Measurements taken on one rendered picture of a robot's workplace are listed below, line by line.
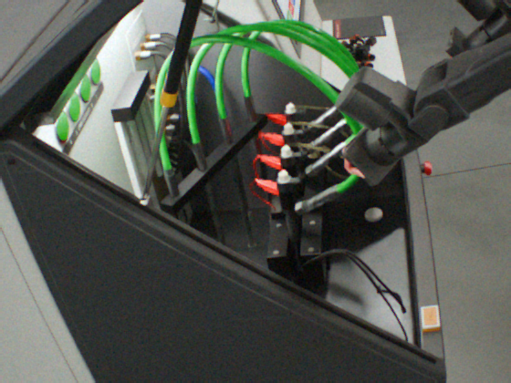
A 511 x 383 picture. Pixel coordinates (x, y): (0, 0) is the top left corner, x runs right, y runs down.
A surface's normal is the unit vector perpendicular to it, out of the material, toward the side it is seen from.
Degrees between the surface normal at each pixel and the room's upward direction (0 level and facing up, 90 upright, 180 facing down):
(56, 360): 90
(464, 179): 0
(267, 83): 90
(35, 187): 90
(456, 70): 33
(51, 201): 90
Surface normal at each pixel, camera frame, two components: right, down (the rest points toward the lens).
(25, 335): -0.08, 0.58
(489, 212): -0.17, -0.81
